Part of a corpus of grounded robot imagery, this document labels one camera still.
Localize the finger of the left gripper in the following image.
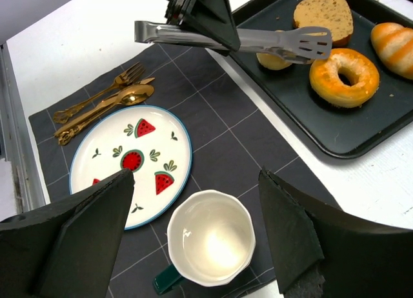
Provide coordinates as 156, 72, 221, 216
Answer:
181, 0, 241, 51
165, 0, 197, 24

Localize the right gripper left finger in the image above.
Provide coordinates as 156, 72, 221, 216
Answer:
1, 169, 134, 297

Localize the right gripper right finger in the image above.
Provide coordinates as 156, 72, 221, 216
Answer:
259, 170, 412, 297

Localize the orange bagel donut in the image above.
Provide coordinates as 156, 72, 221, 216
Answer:
309, 48, 380, 108

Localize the sliced brown bread loaf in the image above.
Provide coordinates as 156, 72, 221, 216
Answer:
293, 0, 354, 47

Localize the striped bread roll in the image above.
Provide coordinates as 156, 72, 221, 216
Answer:
370, 23, 412, 80

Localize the small round bun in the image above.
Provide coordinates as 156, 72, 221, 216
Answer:
256, 51, 316, 71

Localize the gold fork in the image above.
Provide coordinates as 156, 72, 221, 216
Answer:
53, 62, 145, 124

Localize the gold spoon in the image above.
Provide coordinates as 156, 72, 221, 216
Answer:
56, 84, 155, 146

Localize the green mug white interior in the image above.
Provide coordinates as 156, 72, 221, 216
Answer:
153, 190, 256, 295

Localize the black rectangular tray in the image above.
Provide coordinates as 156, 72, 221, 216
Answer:
230, 0, 412, 159

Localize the dark checked placemat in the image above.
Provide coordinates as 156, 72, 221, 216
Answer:
29, 45, 336, 297

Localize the white watermelon pattern plate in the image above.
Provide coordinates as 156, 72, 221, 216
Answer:
69, 105, 192, 230

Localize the gold knife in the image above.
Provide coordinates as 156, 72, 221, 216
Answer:
54, 77, 156, 139

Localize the aluminium table frame rail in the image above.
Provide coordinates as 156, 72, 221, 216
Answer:
1, 43, 45, 213

